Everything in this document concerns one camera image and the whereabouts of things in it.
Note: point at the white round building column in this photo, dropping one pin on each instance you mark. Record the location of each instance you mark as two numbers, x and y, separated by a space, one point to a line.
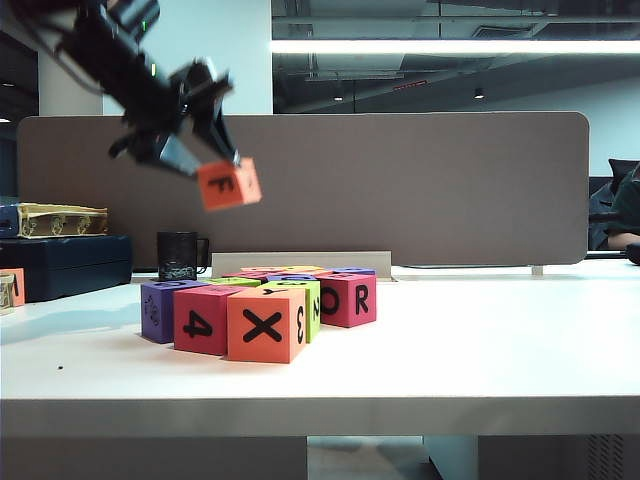
50 106

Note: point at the green foam letter block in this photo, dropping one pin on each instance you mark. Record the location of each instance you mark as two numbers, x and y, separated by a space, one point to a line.
230 283

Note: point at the green foam block printed W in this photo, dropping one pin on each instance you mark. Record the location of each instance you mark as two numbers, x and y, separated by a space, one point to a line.
313 332

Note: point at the black rounded desk item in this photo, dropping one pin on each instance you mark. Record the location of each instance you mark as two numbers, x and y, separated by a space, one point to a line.
634 255

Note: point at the long white ceiling light strip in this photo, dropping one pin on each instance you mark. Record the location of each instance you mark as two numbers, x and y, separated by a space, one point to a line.
450 46

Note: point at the tan picture block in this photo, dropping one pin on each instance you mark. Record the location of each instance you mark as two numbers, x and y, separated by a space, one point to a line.
6 297

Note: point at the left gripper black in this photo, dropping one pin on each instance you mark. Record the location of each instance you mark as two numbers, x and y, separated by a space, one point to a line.
160 125

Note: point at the blue box with white print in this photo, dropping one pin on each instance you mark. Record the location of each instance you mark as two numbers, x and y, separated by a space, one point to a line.
7 220

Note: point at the yellow patterned flat box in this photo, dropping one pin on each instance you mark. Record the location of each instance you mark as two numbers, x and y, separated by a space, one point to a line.
60 222

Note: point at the brown-grey desk divider panel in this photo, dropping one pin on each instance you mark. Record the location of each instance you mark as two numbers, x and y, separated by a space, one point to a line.
400 190

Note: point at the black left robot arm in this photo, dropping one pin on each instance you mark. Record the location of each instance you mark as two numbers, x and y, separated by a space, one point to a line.
115 55

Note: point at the plain grey under-desk panel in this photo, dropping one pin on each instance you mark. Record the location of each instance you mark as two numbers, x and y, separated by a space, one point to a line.
150 460

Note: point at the red foam block printed R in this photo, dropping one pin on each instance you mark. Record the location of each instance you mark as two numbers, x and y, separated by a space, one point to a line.
350 320

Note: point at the black mug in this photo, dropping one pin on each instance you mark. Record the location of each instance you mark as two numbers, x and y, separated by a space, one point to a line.
175 255

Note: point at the orange foam block printed I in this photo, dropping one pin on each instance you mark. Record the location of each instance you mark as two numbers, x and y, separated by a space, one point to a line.
227 187

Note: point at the purple block with animal picture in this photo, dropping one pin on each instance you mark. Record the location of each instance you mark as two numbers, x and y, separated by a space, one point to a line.
157 312

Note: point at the grey under-desk panel with vent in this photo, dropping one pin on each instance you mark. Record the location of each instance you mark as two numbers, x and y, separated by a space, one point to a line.
550 457

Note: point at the orange foam block printed X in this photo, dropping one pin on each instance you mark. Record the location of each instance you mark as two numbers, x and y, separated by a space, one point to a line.
240 345

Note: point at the purple foam block printed R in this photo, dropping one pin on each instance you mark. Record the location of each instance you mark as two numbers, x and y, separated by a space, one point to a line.
355 272

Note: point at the person in dark green shirt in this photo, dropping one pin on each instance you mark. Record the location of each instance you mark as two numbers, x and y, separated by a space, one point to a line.
627 205

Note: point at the red LED sign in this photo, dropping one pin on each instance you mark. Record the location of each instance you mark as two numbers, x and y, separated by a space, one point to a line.
410 86

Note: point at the metal divider foot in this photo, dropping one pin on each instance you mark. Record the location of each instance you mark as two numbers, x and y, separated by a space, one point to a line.
536 271

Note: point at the white under-desk leg panel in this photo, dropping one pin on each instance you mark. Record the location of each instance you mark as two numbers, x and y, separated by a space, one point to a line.
450 457

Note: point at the yellow foam letter block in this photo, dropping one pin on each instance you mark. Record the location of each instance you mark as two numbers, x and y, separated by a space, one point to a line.
310 269

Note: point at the red foam block printed 4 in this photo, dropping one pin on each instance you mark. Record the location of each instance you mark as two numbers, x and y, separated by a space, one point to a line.
215 300

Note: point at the dark blue hard case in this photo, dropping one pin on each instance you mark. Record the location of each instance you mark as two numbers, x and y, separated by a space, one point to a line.
75 265

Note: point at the orange foam block printed 7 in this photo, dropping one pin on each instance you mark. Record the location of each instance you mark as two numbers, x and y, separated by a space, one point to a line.
265 270

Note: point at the orange foam block printed 1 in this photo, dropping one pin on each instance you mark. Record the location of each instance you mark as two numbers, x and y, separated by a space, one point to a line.
19 295

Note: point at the bare forearm of person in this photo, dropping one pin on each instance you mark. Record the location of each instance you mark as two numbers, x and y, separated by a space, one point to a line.
622 241

